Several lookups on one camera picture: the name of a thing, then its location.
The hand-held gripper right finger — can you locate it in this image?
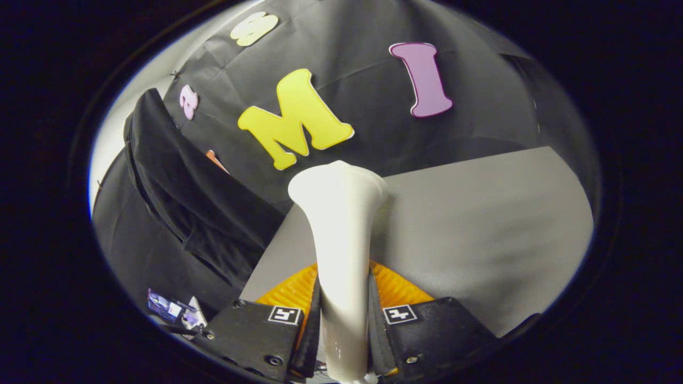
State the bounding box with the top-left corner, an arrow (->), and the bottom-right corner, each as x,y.
367,260 -> 502,379

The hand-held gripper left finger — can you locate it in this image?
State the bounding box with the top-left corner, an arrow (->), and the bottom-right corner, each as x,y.
192,261 -> 322,382

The white garment steamer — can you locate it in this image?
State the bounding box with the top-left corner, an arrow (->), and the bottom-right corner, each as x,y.
288,160 -> 390,383

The black suit jacket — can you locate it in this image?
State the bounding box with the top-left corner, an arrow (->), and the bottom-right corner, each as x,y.
124,88 -> 286,291

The beige cabinet with grey top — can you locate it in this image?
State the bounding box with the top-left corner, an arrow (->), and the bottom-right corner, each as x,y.
240,146 -> 594,338

